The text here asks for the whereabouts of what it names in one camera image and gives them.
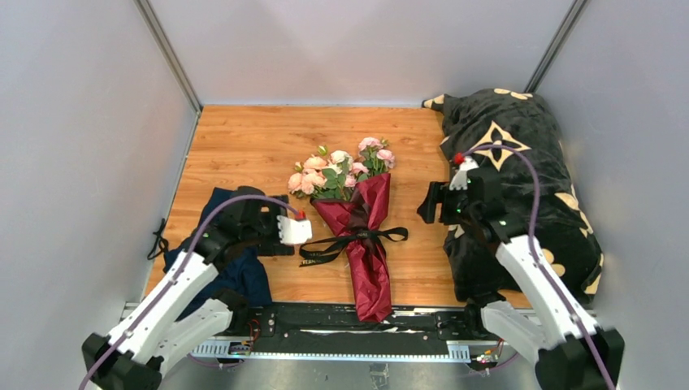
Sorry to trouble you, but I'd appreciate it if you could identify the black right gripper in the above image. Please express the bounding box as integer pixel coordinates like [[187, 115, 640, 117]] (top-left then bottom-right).
[[418, 180, 481, 226]]

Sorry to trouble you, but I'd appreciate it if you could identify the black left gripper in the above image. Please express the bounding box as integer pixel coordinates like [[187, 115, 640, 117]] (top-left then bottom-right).
[[242, 195, 296, 254]]

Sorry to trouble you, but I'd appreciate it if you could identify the black ribbon strap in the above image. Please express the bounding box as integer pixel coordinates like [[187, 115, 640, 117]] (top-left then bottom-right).
[[298, 226, 410, 269]]

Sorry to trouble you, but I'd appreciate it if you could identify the black floral plush blanket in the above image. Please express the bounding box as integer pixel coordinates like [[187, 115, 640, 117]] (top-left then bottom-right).
[[422, 88, 605, 305]]

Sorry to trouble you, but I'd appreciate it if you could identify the pink fake flower bouquet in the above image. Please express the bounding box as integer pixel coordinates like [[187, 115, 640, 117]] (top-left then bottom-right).
[[287, 136, 397, 201]]

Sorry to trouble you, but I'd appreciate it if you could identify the dark red wrapping paper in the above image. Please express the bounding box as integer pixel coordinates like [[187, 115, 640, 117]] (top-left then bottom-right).
[[311, 173, 392, 323]]

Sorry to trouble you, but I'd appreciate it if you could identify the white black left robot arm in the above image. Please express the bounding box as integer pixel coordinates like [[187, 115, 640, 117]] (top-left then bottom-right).
[[79, 186, 313, 389]]

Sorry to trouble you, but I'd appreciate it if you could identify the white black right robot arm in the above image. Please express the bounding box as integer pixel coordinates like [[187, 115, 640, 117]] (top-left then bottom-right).
[[417, 167, 625, 389]]

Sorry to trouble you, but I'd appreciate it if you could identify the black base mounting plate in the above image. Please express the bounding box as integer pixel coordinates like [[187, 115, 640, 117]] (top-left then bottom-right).
[[196, 302, 521, 357]]

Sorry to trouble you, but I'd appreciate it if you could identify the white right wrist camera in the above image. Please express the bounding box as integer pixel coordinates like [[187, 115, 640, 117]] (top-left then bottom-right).
[[449, 153, 479, 191]]

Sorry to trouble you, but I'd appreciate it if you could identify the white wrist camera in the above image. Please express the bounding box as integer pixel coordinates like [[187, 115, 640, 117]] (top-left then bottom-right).
[[449, 153, 479, 191], [276, 215, 313, 245]]

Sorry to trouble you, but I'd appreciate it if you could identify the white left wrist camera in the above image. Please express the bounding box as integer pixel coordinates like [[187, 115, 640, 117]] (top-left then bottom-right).
[[276, 215, 313, 245]]

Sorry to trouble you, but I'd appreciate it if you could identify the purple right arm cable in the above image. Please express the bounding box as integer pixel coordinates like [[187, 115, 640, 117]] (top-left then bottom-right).
[[452, 143, 618, 390]]

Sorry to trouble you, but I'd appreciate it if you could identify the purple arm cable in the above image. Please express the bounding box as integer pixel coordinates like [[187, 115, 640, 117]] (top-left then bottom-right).
[[77, 193, 308, 390], [452, 143, 618, 390]]

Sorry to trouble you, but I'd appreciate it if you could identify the small black cord loop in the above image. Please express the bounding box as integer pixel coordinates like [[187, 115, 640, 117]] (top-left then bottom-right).
[[146, 218, 169, 261]]

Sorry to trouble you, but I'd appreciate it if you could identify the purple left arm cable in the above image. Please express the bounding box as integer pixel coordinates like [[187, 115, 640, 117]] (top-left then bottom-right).
[[77, 193, 308, 390]]

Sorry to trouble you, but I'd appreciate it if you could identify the aluminium frame rail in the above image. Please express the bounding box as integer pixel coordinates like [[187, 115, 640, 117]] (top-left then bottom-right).
[[97, 301, 620, 390]]

